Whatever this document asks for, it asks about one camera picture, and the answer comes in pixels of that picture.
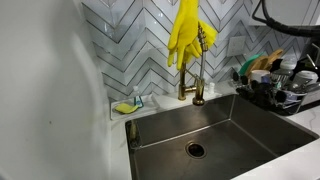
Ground yellow rubber glove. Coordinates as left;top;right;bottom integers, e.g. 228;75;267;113
167;0;202;70
183;20;218;63

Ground gold spring kitchen faucet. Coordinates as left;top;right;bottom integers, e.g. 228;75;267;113
178;25;208;106

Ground white soap tray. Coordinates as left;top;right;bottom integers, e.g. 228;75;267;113
110;94;160;120

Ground clear soap bottle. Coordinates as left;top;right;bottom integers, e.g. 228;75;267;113
133;86;144;108

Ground yellow sponge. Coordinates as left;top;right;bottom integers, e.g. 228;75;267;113
115;103;139;114

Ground sink drain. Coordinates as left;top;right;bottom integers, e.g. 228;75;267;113
185;142;206;159

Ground stainless steel sink basin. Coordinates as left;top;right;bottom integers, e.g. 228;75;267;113
125;94;319;180

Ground green plate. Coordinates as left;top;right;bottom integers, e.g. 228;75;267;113
238;53;263;76

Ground wooden plates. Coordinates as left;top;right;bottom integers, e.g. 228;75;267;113
245;49;283;77

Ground dish drying rack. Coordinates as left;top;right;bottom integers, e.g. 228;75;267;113
232;54;320;115

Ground white baby bottle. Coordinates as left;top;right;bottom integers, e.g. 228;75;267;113
280;58;297;76

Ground wall outlet plate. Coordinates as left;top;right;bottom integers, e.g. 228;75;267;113
227;36;246;57

